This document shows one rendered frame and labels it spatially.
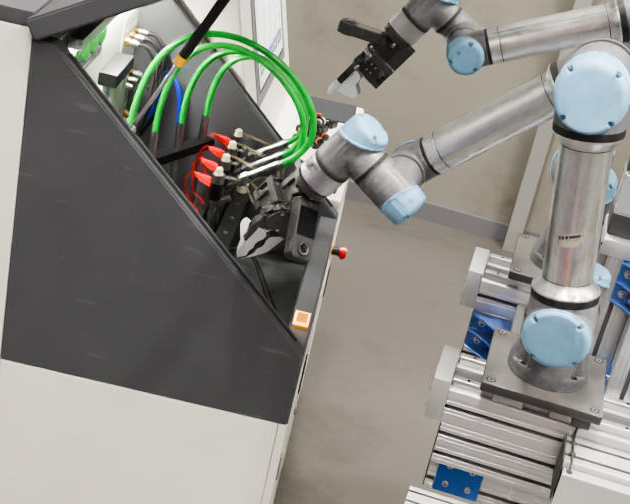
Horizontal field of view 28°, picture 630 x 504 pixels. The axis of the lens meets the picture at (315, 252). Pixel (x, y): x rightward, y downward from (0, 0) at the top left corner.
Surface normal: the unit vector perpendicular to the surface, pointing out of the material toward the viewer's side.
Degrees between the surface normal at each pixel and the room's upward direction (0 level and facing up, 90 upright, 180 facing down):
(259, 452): 90
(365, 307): 0
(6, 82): 90
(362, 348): 0
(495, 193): 90
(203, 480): 90
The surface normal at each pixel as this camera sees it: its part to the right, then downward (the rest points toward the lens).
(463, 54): -0.10, 0.43
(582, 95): -0.30, 0.24
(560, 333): -0.32, 0.48
